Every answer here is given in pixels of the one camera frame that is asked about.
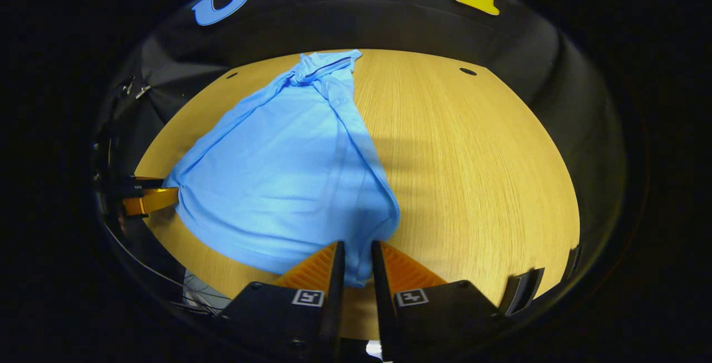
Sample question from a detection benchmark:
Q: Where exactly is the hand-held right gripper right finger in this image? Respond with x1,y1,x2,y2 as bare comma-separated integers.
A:
371,241,505,363

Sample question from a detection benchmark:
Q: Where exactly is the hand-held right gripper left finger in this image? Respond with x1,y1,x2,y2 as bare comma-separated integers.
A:
214,241,346,363

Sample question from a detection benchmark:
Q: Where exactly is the light blue T-shirt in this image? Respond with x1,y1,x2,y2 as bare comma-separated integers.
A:
164,49,401,289

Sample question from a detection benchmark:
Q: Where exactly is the black backdrop cloth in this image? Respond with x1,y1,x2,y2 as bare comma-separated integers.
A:
93,0,628,197

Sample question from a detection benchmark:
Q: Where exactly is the black bracket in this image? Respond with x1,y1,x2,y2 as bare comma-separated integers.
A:
565,244,582,281
499,267,546,317

